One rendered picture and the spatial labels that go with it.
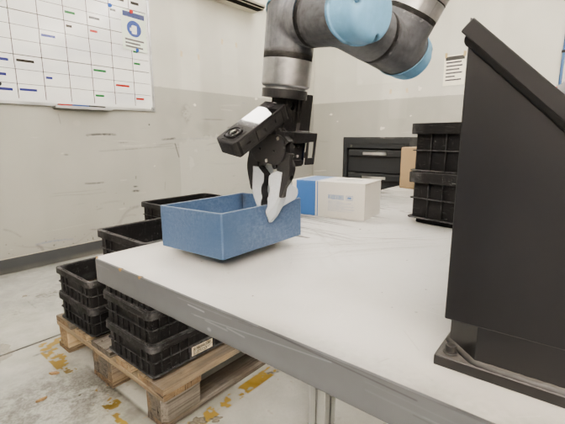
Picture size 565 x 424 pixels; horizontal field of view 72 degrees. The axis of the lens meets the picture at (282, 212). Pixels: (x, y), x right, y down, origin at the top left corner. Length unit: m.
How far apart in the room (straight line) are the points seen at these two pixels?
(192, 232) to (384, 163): 1.96
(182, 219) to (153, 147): 2.92
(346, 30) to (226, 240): 0.32
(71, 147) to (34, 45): 0.69
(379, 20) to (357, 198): 0.50
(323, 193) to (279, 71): 0.46
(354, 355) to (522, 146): 0.22
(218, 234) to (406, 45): 0.38
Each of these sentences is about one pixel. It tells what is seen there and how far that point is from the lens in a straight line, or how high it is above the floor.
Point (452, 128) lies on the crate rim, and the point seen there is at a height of 0.92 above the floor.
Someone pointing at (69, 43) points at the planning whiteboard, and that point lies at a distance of 3.31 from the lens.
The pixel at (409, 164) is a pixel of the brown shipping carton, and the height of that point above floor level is 0.79.
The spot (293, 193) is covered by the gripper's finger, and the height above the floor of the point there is 0.81.
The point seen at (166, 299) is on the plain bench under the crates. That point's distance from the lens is 0.56.
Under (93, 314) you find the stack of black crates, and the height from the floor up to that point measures 0.25.
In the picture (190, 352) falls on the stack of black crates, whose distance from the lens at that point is 1.43.
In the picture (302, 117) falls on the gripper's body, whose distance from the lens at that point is 0.64.
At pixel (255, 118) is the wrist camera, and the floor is 0.93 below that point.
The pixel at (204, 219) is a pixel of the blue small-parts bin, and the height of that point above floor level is 0.78.
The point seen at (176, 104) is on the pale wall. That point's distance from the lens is 3.70.
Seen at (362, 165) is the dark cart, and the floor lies 0.72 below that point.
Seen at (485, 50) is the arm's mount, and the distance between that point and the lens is 0.34.
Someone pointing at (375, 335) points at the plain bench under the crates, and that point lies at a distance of 0.43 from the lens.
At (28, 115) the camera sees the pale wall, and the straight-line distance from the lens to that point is 3.15.
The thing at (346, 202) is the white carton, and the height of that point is 0.74.
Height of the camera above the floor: 0.90
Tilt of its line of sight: 11 degrees down
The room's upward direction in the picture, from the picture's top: straight up
